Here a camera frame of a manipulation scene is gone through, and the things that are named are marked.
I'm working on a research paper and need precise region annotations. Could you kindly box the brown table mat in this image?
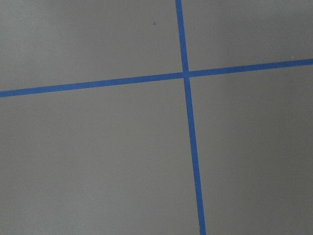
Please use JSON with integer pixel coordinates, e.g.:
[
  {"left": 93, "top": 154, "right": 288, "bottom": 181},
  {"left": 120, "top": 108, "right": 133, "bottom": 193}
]
[{"left": 0, "top": 0, "right": 313, "bottom": 235}]

